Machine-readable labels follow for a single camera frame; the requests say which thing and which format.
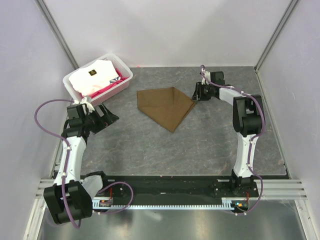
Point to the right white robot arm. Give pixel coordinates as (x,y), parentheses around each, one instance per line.
(248,122)

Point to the white folded cloth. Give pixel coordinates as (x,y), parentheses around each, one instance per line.
(98,75)

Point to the grey slotted cable duct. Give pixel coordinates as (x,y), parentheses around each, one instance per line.
(103,204)

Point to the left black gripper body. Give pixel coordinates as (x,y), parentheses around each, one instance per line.
(97,123)

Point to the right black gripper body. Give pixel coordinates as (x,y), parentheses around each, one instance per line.
(204,91)

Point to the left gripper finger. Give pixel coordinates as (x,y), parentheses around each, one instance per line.
(104,111)
(110,118)

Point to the white plastic basket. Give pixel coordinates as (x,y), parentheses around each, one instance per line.
(117,62)

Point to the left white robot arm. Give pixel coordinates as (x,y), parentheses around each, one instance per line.
(70,198)

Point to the pink cloth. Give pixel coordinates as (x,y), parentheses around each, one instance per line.
(116,86)

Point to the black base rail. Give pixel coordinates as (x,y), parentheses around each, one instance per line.
(194,185)

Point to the brown cloth napkin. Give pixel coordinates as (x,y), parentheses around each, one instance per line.
(168,107)

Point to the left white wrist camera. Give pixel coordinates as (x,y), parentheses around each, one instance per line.
(86,102)

